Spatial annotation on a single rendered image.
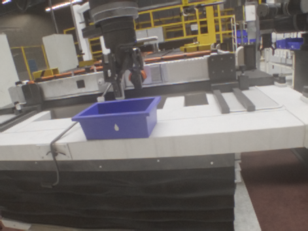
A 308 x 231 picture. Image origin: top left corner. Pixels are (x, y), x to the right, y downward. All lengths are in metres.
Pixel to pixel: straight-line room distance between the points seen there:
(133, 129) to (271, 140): 0.36
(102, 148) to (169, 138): 0.20
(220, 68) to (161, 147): 0.50
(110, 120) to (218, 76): 0.55
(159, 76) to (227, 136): 0.51
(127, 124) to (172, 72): 0.46
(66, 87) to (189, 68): 0.65
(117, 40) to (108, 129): 0.25
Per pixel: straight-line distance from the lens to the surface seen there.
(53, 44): 8.02
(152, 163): 0.64
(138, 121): 0.53
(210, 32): 11.89
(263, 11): 1.75
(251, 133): 0.56
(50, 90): 1.22
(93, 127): 0.60
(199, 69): 0.94
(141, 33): 11.31
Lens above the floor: 1.07
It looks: 19 degrees down
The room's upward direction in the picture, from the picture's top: 9 degrees counter-clockwise
